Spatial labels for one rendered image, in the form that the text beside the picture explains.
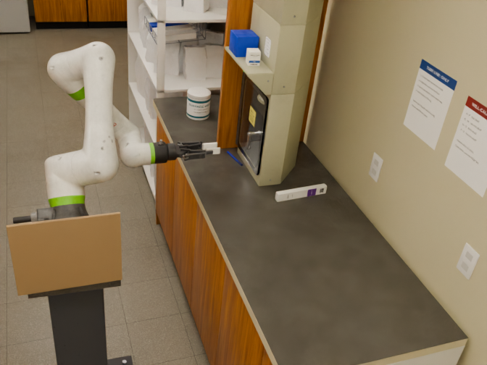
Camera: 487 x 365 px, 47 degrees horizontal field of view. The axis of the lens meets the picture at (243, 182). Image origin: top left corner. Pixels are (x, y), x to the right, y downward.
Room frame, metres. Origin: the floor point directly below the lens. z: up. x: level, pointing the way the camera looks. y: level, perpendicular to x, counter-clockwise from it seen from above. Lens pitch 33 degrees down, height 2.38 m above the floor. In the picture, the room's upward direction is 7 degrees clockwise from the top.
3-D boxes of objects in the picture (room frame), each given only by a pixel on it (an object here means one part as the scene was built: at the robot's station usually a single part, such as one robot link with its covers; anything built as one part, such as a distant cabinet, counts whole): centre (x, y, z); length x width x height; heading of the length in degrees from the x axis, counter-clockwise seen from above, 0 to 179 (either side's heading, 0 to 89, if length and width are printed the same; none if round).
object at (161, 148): (2.05, 0.37, 1.15); 0.09 x 0.06 x 0.12; 22
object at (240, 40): (2.37, 0.07, 1.56); 0.10 x 0.10 x 0.09; 23
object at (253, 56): (2.26, 0.02, 1.54); 0.05 x 0.05 x 0.06; 17
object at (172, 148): (2.08, 0.30, 1.14); 0.09 x 0.08 x 0.07; 112
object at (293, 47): (2.38, -0.13, 1.33); 0.32 x 0.25 x 0.77; 23
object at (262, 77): (2.31, 0.04, 1.46); 0.32 x 0.11 x 0.10; 23
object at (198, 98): (2.84, 0.30, 1.02); 0.13 x 0.13 x 0.15
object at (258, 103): (2.33, 0.00, 1.19); 0.30 x 0.01 x 0.40; 23
